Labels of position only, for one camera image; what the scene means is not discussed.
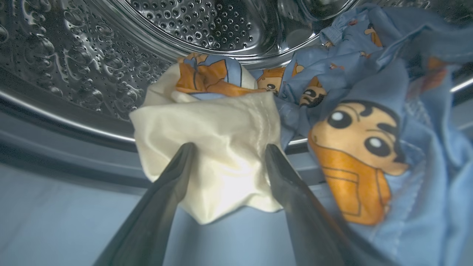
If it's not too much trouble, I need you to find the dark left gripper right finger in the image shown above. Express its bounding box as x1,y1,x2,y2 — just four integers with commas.
264,143,401,266

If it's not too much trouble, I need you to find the white front-load washing machine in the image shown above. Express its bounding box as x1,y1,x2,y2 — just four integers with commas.
0,0,473,266

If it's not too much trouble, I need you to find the steel washing machine drum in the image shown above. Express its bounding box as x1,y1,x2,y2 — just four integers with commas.
0,0,473,148

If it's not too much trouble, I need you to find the blue patterned garment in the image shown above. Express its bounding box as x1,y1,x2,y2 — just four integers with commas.
129,4,473,266

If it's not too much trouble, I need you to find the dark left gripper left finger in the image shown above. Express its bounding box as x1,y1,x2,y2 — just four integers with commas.
92,142,197,266

